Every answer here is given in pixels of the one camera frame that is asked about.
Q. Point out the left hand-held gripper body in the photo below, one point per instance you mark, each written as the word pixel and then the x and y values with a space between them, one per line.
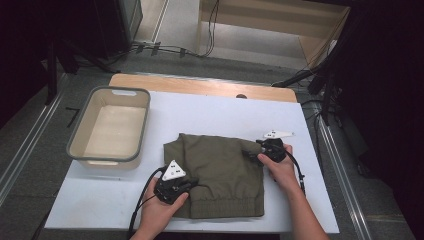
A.
pixel 171 185

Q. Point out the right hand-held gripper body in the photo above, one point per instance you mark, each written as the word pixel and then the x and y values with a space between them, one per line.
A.
pixel 275 148

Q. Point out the olive green pants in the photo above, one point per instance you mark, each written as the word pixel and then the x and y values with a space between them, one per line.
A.
pixel 220 173

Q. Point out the beige plastic basket grey rim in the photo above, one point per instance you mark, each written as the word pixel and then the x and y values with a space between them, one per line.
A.
pixel 113 133

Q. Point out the person's right hand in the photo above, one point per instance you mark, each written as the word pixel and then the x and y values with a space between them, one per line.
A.
pixel 281 173

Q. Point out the person's left hand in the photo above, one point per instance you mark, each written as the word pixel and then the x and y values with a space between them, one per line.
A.
pixel 160 210

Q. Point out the dark round table grommet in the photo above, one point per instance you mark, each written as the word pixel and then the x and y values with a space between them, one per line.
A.
pixel 241 96

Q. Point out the white table cover board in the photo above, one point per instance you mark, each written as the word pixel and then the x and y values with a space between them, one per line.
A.
pixel 200 113

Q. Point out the black metal stand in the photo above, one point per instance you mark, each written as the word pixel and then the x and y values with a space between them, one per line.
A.
pixel 293 79
pixel 51 73

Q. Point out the light wooden desk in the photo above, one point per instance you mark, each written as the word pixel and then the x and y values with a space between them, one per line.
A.
pixel 266 25

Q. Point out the dark curtain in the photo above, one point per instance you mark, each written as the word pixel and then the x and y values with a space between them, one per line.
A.
pixel 393 100

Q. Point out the power strip with plugs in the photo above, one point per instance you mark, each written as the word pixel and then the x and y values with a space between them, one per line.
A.
pixel 155 48

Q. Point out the black cabinet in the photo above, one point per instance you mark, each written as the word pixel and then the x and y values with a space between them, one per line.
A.
pixel 113 26

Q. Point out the aluminium floor rail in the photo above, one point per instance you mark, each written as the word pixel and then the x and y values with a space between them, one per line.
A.
pixel 336 166
pixel 30 143

